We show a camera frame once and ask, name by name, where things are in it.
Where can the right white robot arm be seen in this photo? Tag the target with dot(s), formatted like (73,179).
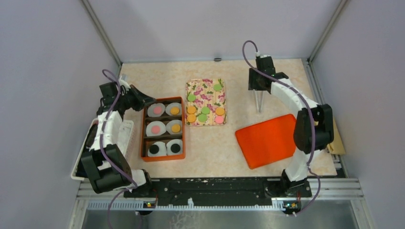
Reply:
(313,129)

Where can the floral tray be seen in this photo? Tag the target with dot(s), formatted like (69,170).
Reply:
(207,100)

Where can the pink cookie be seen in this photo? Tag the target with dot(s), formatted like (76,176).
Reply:
(155,129)
(158,110)
(219,120)

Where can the green cookie bottom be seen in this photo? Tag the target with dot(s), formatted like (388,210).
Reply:
(202,118)

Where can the orange cookie box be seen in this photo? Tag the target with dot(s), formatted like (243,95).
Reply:
(163,134)

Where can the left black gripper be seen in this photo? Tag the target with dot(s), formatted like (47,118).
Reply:
(142,100)

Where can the orange cookie mid left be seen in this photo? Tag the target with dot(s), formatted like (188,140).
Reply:
(191,110)

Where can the green cookie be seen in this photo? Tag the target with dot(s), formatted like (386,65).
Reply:
(202,118)
(217,87)
(191,98)

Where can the pink cookie bottom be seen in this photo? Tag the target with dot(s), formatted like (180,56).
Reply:
(219,120)

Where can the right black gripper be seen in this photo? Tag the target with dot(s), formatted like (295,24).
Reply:
(251,85)

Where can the orange cookie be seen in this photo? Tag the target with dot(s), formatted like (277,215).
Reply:
(220,111)
(176,128)
(174,111)
(191,118)

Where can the metal tongs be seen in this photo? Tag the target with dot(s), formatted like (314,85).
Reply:
(259,100)

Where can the tan paper roll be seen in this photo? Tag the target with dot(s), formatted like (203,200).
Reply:
(336,147)

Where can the green cookie left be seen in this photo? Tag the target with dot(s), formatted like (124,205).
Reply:
(191,98)

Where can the orange box lid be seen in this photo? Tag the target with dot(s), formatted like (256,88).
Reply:
(268,141)

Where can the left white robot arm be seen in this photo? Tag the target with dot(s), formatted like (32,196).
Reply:
(104,164)

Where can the green cookie top right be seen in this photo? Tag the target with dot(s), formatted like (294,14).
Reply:
(217,87)

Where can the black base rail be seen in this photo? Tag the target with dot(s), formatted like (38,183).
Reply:
(216,191)

